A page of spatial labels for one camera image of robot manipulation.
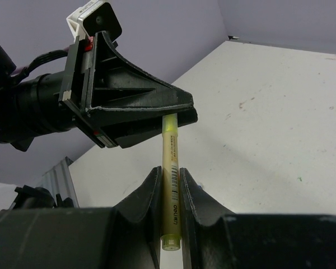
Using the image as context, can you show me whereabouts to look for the olive yellow highlighter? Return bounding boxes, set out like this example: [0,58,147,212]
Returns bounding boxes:
[161,114,181,251]

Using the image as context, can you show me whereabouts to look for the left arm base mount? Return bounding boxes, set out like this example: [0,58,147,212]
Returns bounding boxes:
[9,185,74,210]

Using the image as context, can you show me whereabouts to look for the aluminium rail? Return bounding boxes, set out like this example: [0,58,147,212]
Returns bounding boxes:
[36,157,79,208]

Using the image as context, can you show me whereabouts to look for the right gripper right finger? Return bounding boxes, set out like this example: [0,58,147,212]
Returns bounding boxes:
[179,168,234,268]

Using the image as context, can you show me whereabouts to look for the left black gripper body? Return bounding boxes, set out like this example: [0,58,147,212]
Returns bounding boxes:
[13,37,118,149]

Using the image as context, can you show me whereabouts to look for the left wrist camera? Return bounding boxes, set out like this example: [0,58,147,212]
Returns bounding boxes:
[66,1,122,41]

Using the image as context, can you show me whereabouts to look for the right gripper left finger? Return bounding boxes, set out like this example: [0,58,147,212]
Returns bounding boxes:
[113,166,162,268]

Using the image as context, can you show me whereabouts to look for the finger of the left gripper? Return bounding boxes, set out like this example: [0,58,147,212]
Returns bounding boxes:
[85,106,198,149]
[85,31,194,112]

